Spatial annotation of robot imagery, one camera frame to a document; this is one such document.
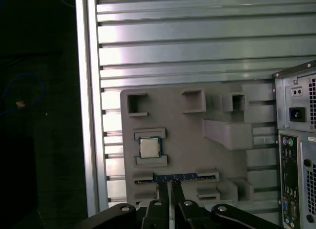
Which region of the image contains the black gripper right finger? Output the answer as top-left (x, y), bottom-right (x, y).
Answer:
top-left (172, 180), bottom-right (282, 229)

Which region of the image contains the silver square CPU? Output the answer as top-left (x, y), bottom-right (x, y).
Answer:
top-left (137, 136), bottom-right (163, 158)

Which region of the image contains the black PC case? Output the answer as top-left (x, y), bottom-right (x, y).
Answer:
top-left (272, 59), bottom-right (316, 229)

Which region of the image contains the blue floor cable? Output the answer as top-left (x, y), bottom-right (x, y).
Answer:
top-left (0, 73), bottom-right (45, 116)

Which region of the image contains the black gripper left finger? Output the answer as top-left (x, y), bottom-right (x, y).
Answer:
top-left (82, 182), bottom-right (172, 229)

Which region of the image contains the grey parts rack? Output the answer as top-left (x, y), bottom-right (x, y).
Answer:
top-left (120, 83), bottom-right (255, 207)

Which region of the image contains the grey power supply unit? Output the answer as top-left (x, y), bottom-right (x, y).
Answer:
top-left (283, 76), bottom-right (316, 133)

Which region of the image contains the RAM stick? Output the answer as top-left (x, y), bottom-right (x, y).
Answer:
top-left (135, 173), bottom-right (216, 184)

